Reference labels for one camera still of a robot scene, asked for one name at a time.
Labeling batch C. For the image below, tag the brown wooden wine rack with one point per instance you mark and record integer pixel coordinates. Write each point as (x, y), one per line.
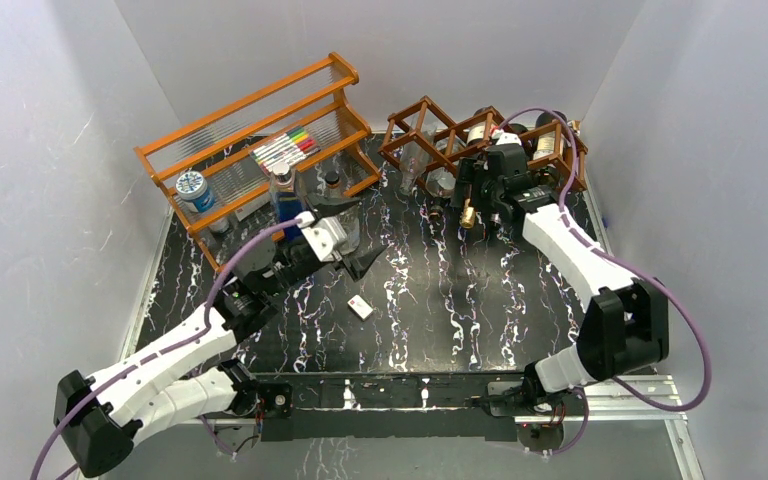
(446, 142)

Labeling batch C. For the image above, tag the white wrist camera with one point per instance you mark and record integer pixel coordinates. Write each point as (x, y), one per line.
(324, 236)
(500, 137)

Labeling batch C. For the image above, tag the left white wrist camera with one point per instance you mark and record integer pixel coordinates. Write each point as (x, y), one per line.
(324, 236)

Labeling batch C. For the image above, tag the clear bottle black cap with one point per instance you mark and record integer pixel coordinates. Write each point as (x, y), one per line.
(439, 185)

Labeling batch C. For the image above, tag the blue white jar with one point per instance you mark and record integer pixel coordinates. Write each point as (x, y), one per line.
(193, 189)

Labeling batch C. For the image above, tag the orange wooden shelf rack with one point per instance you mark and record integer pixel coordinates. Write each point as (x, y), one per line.
(220, 145)

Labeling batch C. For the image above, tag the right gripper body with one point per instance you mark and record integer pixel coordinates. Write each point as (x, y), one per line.
(484, 192)

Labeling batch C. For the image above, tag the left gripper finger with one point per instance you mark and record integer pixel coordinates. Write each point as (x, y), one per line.
(336, 207)
(358, 264)

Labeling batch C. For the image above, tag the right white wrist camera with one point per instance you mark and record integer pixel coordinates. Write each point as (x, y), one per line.
(500, 137)

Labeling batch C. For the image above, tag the small white card box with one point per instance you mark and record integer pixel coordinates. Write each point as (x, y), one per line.
(360, 307)

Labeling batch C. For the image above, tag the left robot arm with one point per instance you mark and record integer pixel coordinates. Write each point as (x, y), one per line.
(102, 417)

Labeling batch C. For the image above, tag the white small box on shelf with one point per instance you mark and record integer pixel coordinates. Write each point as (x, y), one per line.
(249, 208)

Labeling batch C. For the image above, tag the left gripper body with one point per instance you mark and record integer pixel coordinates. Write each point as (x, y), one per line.
(297, 266)

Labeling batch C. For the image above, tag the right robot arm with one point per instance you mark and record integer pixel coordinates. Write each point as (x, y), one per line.
(625, 326)

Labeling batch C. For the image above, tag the blue square bottle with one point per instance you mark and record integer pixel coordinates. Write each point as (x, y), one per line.
(285, 191)

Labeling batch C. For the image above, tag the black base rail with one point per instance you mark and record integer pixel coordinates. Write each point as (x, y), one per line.
(405, 405)

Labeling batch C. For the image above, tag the dark bottle gold cap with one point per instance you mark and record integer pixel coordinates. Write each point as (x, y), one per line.
(480, 193)

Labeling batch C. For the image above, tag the pack of coloured markers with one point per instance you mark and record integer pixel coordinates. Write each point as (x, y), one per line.
(292, 147)

